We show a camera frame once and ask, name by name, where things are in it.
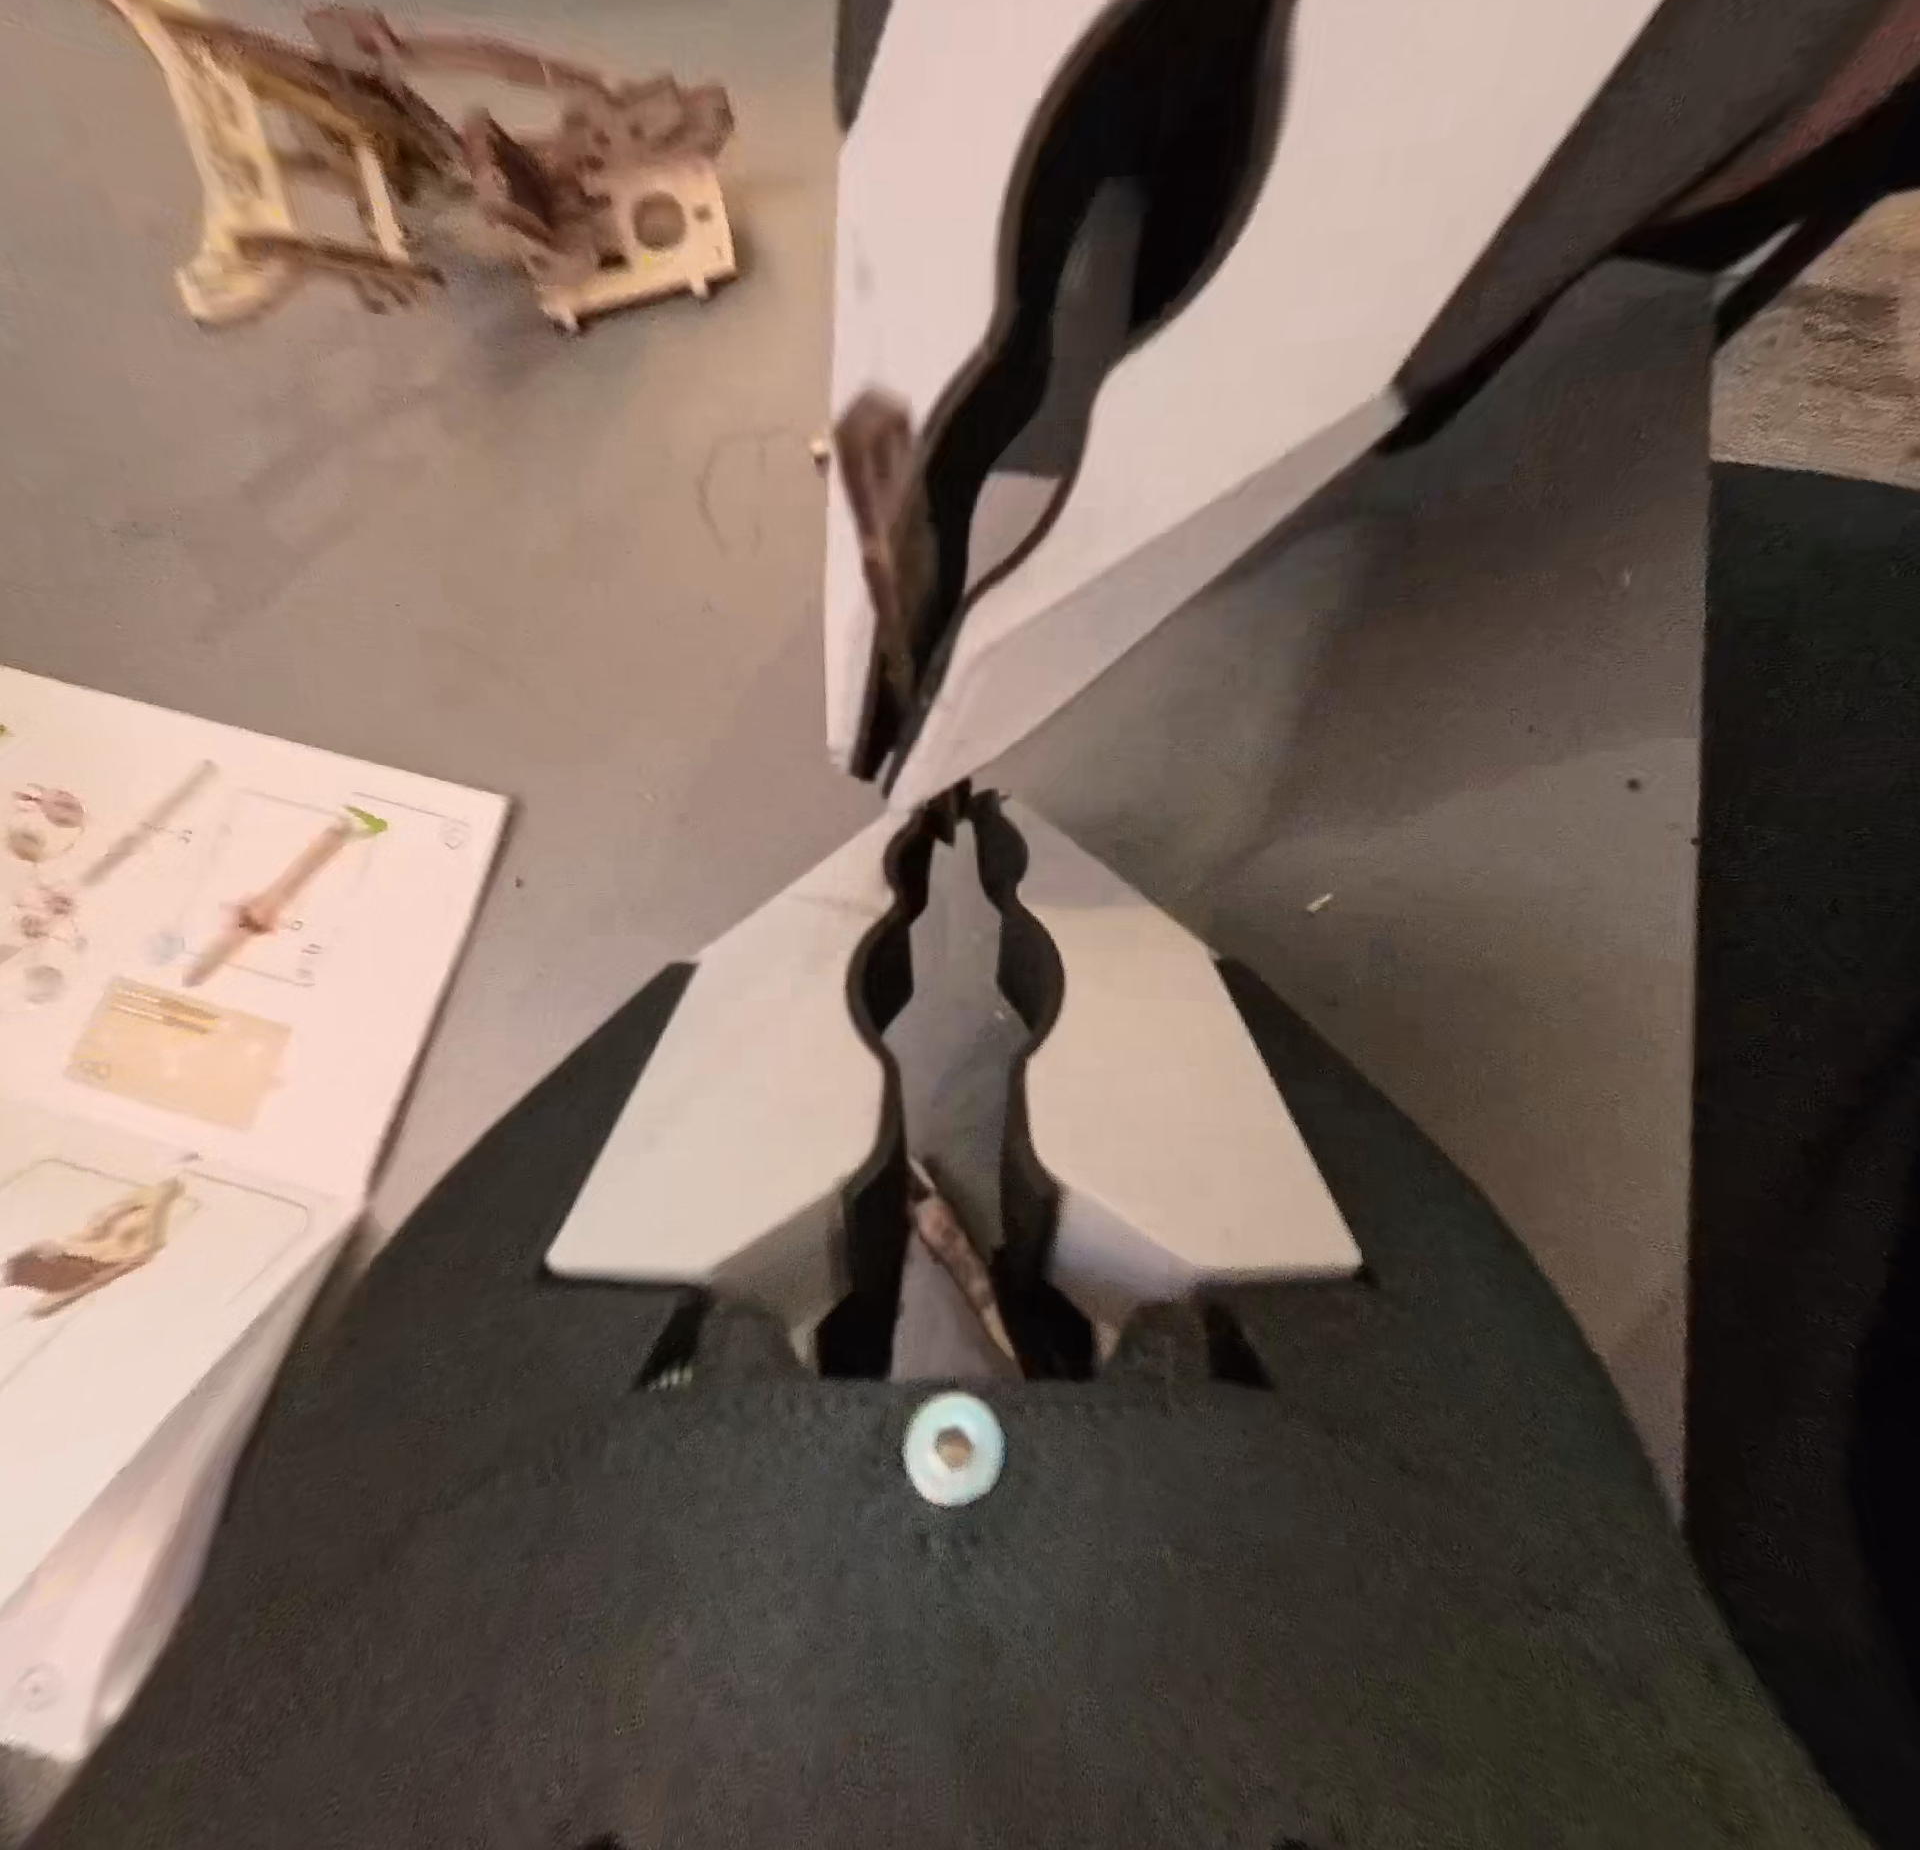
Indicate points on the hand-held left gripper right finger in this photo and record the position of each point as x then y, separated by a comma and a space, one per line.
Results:
1171, 1114

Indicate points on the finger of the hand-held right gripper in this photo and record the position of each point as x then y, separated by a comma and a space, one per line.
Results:
930, 185
1350, 231

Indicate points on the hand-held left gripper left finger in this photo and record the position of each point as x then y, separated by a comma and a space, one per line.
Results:
721, 1114

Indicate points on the wooden axle stick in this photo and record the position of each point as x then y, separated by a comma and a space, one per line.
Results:
960, 1265

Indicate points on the small wooden gear part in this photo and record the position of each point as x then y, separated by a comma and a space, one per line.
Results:
878, 561

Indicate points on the wooden model assembly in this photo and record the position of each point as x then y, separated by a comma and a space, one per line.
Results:
375, 170

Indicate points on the white instruction booklet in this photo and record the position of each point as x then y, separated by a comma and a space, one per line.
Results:
224, 1010

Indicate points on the dark cloth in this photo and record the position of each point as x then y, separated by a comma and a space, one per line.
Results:
1814, 1130

